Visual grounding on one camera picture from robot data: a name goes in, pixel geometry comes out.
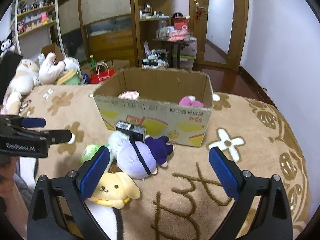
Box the purple white plush doll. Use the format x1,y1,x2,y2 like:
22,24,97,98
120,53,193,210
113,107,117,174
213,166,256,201
108,131,174,180

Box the wall shelf with figurines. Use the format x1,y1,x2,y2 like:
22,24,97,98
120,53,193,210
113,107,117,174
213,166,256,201
10,0,62,57

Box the open cardboard box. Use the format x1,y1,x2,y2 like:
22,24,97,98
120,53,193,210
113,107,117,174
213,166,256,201
93,68,213,147

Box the large cream cat plush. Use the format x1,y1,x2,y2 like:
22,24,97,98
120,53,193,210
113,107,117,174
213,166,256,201
1,59,41,115

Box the basket of plush toys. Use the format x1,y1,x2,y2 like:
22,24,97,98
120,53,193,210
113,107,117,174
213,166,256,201
142,41,169,69

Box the black white plush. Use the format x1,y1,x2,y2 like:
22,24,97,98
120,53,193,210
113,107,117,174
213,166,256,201
85,200,124,240

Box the person leg grey trousers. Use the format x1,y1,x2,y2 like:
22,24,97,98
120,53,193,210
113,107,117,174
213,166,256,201
13,173,33,209

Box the black barcode box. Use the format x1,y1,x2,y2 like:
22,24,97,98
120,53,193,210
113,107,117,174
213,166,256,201
116,121,146,142

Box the beige flower blanket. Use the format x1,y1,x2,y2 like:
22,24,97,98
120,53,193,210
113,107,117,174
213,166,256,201
20,85,310,239

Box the clear plastic storage bin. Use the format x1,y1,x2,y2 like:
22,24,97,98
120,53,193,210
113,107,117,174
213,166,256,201
172,37,197,70

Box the yellow dog plush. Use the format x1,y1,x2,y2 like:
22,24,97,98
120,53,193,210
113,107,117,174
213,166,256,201
88,172,140,209

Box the wooden wardrobe cabinet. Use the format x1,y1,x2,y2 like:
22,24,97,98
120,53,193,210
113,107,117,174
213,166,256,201
47,0,190,68

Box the red paper shopping bag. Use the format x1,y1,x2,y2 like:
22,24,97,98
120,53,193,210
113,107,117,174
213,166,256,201
90,62,116,84

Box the green plastic bottle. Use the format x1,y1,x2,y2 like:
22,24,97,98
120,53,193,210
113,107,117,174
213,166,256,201
90,55,96,68

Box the small black side table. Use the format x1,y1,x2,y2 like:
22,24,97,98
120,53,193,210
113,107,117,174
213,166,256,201
152,37,196,69

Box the pink folded clothes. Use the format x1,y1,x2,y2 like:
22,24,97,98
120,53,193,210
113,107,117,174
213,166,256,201
167,30,190,42

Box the pink swirl roll plush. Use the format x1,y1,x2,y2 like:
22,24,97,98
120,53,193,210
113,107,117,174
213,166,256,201
118,90,140,100

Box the green tissue pack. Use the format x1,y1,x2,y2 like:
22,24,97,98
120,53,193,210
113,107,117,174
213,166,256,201
80,144,109,164

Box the green yellow plush toy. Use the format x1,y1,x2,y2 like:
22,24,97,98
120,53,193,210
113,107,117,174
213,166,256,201
55,69,80,85

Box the black kuromi plush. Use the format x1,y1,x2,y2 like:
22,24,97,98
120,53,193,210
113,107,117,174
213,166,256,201
1,32,16,59

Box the wooden door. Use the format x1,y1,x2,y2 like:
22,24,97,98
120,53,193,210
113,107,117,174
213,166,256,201
189,0,208,64

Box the person left hand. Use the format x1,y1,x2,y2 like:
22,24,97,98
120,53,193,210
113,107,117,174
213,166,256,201
1,157,18,201

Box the brown cardboard box on floor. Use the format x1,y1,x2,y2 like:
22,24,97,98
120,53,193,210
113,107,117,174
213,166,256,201
37,42,65,63

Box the white pink bunny plush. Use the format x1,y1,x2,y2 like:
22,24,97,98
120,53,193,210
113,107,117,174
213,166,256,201
39,52,66,85

